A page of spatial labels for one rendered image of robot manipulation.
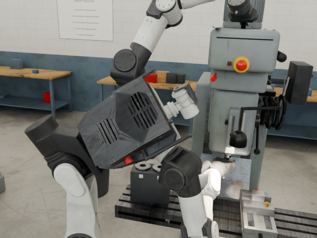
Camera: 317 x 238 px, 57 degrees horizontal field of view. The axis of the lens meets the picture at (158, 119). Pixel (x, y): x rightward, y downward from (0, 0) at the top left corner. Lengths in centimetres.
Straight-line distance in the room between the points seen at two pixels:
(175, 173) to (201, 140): 95
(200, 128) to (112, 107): 102
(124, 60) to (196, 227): 66
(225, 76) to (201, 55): 437
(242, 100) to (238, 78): 11
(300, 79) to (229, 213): 79
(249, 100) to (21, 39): 619
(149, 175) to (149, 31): 80
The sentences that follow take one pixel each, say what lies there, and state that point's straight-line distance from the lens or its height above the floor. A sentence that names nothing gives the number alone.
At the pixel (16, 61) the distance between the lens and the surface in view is 684.
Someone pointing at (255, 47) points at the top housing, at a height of 183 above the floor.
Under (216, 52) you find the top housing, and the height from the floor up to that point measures 180.
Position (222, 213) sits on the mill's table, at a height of 94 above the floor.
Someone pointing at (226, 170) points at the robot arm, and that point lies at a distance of 144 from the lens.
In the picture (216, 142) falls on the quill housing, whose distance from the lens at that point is 142.
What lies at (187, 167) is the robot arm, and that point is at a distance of 101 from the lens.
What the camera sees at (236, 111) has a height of 154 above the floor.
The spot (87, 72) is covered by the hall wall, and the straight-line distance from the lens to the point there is 635.
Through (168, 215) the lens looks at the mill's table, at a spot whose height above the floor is 94.
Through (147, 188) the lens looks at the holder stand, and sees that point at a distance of 166.
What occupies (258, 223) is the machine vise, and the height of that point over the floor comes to 101.
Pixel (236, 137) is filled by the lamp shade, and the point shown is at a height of 146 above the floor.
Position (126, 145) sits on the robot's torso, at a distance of 94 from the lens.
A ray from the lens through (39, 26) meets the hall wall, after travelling 683.
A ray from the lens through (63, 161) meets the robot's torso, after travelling 114.
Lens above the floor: 190
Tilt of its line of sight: 18 degrees down
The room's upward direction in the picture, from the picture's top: 2 degrees clockwise
